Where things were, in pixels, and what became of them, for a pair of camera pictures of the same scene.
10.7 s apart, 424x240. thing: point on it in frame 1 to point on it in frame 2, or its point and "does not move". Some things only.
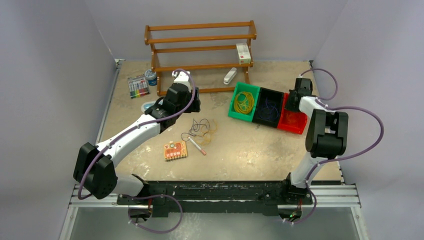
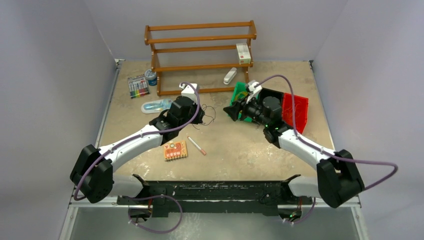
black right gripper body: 289,106 to 250,109
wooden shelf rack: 217,55 does not move
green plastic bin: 240,87 does not move
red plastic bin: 290,120 does not move
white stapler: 230,76 does not move
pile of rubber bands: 199,130 to 207,124
